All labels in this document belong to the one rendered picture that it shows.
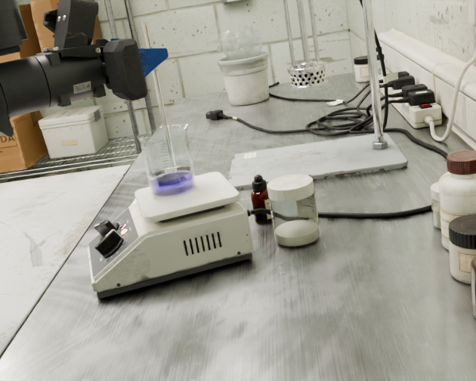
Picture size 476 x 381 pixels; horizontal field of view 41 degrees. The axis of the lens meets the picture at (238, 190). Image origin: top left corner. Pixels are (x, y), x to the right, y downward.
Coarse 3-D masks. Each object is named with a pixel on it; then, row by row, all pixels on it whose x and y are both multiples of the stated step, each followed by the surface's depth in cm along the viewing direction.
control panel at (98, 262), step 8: (120, 216) 85; (128, 216) 83; (120, 224) 83; (128, 224) 80; (120, 232) 80; (128, 232) 78; (136, 232) 76; (96, 240) 84; (128, 240) 76; (120, 248) 76; (96, 256) 79; (112, 256) 76; (96, 264) 77; (104, 264) 75; (96, 272) 75
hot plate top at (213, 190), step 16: (208, 176) 86; (144, 192) 84; (192, 192) 80; (208, 192) 79; (224, 192) 78; (144, 208) 77; (160, 208) 77; (176, 208) 76; (192, 208) 75; (208, 208) 76
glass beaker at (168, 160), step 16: (160, 128) 82; (176, 128) 82; (144, 144) 78; (160, 144) 77; (176, 144) 77; (144, 160) 79; (160, 160) 77; (176, 160) 78; (192, 160) 81; (160, 176) 78; (176, 176) 78; (192, 176) 80; (160, 192) 79; (176, 192) 79
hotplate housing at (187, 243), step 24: (192, 216) 77; (216, 216) 76; (240, 216) 77; (144, 240) 74; (168, 240) 75; (192, 240) 76; (216, 240) 77; (240, 240) 78; (120, 264) 74; (144, 264) 75; (168, 264) 76; (192, 264) 77; (216, 264) 78; (96, 288) 75; (120, 288) 76
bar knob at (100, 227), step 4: (108, 220) 81; (100, 224) 82; (104, 224) 81; (108, 224) 81; (112, 224) 81; (116, 224) 82; (96, 228) 83; (100, 228) 82; (104, 228) 82; (108, 228) 81; (112, 228) 81; (116, 228) 82; (100, 232) 83; (104, 232) 82; (108, 232) 82; (100, 236) 83; (104, 236) 82
